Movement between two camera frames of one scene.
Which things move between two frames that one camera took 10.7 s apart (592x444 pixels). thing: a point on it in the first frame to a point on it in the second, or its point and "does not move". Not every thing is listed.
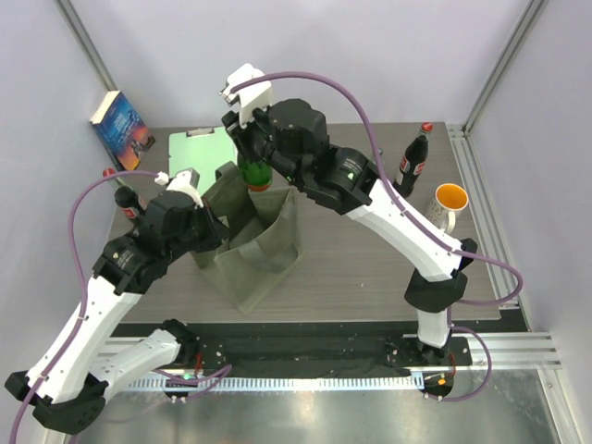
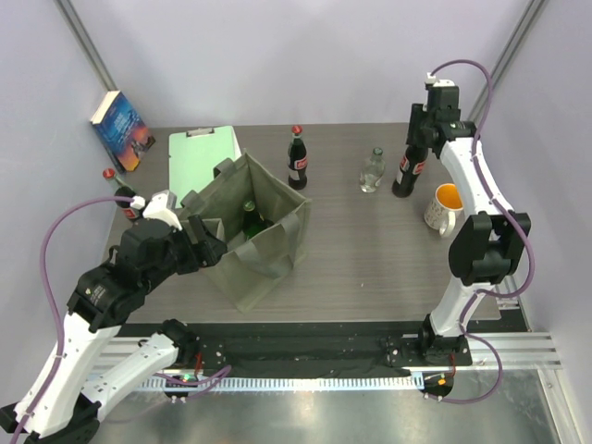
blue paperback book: [121, 130] does not move
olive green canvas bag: [265, 242] does not move
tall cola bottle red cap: [413, 163] does not move
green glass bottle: [257, 176] to [252, 221]
